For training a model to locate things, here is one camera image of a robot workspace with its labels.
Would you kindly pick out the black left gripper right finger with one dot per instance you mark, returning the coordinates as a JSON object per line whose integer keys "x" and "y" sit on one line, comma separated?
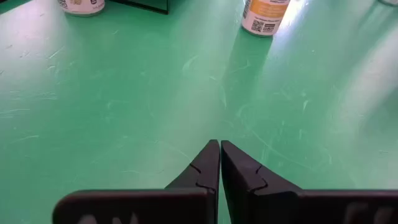
{"x": 242, "y": 180}

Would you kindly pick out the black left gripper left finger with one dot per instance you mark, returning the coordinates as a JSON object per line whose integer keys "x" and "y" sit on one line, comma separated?
{"x": 202, "y": 174}

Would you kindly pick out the white Celsius can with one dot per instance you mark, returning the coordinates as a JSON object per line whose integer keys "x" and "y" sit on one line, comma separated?
{"x": 264, "y": 15}
{"x": 82, "y": 7}

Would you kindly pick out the green table mat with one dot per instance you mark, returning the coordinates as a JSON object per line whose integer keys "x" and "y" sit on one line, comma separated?
{"x": 124, "y": 93}

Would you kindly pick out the black metal shelf frame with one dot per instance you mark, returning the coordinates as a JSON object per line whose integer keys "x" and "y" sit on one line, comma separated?
{"x": 146, "y": 4}

